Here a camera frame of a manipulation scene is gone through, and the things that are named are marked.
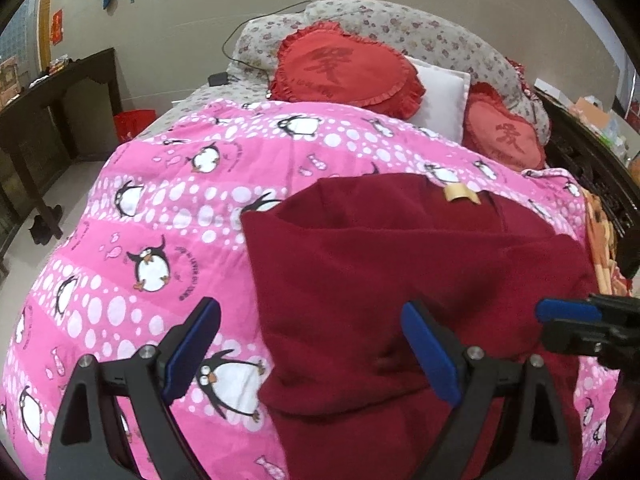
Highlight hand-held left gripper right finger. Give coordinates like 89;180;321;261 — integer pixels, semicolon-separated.
401;300;576;480

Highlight dark wooden table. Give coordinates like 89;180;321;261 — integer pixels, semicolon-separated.
0;47;123;241

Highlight red heart-shaped cushion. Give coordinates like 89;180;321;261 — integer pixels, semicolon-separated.
269;21;427;121
462;82;548;171

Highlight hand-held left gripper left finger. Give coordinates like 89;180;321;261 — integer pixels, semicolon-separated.
46;297;223;480

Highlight gridded glass window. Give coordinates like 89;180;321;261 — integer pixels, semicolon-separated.
0;0;45;96

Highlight black cable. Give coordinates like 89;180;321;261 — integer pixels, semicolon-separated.
222;1;311;70

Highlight orange yellow blanket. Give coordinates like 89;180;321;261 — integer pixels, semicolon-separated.
580;187;633;296

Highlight white pillow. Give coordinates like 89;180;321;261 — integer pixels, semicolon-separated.
405;56;472;142

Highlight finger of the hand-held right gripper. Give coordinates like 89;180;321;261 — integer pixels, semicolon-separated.
535;294;640;326
541;319;632;358

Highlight floral bed sheet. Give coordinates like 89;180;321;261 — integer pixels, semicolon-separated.
135;82;273;137

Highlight red frilled cloth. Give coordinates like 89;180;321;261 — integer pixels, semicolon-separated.
505;57;532;97

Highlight red bag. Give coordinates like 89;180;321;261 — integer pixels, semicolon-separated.
114;109;157;145

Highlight pink penguin printed blanket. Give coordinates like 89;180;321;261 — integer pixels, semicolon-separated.
0;100;616;480

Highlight floral bolster pillow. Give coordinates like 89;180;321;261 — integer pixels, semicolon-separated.
227;0;551;143

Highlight dark red fleece garment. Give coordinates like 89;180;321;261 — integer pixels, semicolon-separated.
240;172;598;480

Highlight orange printed box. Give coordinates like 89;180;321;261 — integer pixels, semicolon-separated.
0;57;22;107

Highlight tan cardboard box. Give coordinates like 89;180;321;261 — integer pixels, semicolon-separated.
574;96;612;117

